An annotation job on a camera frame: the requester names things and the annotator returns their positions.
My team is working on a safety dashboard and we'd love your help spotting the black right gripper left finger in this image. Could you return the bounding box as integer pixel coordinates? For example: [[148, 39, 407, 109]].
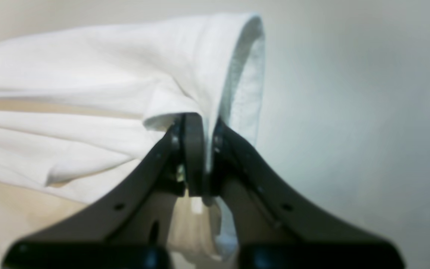
[[1, 113, 205, 269]]

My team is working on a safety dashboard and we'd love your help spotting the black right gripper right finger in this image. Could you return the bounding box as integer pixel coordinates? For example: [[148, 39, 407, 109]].
[[202, 120, 405, 269]]

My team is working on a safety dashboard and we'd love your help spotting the white t-shirt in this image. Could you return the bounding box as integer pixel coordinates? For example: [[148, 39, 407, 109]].
[[0, 13, 266, 260]]

